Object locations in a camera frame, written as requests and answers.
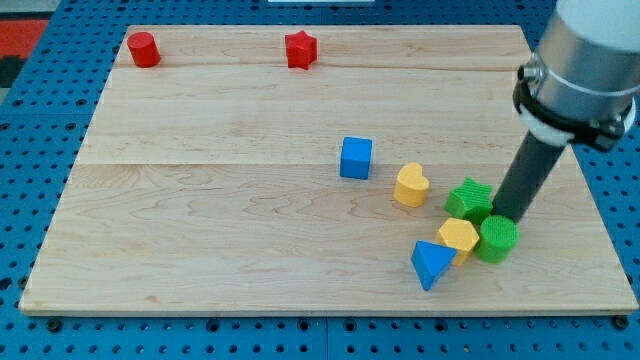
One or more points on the green cylinder block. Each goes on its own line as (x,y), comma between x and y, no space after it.
(498,236)

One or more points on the yellow hexagon block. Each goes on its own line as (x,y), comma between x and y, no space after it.
(459,235)

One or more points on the blue triangle block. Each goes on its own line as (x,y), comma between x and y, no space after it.
(431,261)

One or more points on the yellow heart block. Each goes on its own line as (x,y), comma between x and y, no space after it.
(411,187)

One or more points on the red star block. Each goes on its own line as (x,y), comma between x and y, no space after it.
(301,50)

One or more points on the wooden board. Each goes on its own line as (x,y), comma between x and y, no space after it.
(209,186)

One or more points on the blue cube block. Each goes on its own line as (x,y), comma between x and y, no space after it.
(355,158)

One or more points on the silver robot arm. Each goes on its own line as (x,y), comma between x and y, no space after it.
(577,87)

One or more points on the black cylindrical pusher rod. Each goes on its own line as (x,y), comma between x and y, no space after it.
(527,173)

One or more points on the red cylinder block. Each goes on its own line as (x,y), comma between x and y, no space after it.
(143,49)

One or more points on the green star block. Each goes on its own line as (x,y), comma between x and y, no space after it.
(470,201)

